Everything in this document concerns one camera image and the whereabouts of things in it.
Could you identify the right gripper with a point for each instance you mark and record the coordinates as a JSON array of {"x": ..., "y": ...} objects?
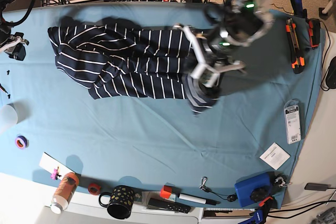
[{"x": 13, "y": 46}]

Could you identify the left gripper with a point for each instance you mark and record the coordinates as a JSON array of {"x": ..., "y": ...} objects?
[{"x": 212, "y": 52}]

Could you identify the navy white striped t-shirt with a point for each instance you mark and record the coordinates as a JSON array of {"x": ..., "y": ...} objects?
[{"x": 112, "y": 60}]

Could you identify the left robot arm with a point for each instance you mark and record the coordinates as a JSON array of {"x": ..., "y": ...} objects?
[{"x": 240, "y": 23}]

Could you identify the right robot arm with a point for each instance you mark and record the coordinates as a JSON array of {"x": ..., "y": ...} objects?
[{"x": 6, "y": 27}]

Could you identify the translucent plastic cup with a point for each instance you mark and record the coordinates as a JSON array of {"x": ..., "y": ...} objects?
[{"x": 8, "y": 118}]

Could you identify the clear plastic blister pack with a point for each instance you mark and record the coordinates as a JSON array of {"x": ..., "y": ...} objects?
[{"x": 292, "y": 121}]

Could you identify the orange black utility knife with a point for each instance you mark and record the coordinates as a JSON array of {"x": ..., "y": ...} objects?
[{"x": 296, "y": 54}]

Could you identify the teal table cloth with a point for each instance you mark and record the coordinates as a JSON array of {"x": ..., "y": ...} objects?
[{"x": 143, "y": 142}]

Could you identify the white square card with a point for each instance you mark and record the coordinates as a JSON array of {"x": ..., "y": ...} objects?
[{"x": 275, "y": 156}]

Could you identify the purple tape roll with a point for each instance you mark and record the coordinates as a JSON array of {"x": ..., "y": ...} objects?
[{"x": 21, "y": 142}]

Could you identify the metal carabiner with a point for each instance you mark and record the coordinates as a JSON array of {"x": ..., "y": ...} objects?
[{"x": 203, "y": 184}]

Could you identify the orange black tool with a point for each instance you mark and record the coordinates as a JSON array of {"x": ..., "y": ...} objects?
[{"x": 314, "y": 32}]

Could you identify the blue black clamp top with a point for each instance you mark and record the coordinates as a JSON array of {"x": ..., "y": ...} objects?
[{"x": 298, "y": 9}]

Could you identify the black round object right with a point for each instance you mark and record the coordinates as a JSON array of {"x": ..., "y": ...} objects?
[{"x": 330, "y": 80}]

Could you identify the blue box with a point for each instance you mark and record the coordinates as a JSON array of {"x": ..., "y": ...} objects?
[{"x": 253, "y": 190}]

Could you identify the white black marker pen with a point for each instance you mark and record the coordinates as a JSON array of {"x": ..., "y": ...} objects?
[{"x": 197, "y": 199}]

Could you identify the red orange cube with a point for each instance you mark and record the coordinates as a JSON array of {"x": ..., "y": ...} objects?
[{"x": 166, "y": 192}]

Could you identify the white paper sheet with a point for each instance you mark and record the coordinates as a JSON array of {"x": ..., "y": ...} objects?
[{"x": 48, "y": 163}]

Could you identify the black remote control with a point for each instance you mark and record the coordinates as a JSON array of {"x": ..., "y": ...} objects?
[{"x": 169, "y": 205}]

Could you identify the pink clip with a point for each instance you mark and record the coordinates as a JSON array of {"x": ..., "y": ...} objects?
[{"x": 54, "y": 175}]

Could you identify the black power adapter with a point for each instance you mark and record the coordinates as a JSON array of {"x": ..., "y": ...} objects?
[{"x": 316, "y": 187}]

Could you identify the blue clamp bottom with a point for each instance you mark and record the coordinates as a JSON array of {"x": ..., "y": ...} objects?
[{"x": 260, "y": 215}]

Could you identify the orange bottle white cap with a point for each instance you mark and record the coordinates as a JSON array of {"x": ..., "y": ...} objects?
[{"x": 64, "y": 193}]

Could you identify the black mug gold leaves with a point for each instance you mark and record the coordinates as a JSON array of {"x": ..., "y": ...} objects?
[{"x": 119, "y": 202}]

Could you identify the red tape roll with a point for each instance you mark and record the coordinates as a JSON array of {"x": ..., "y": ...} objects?
[{"x": 94, "y": 189}]

